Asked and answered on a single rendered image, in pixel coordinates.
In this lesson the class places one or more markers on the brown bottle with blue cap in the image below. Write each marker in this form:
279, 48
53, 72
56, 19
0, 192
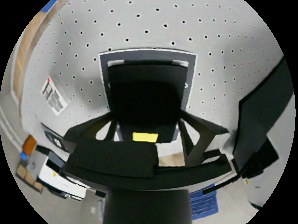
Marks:
28, 145

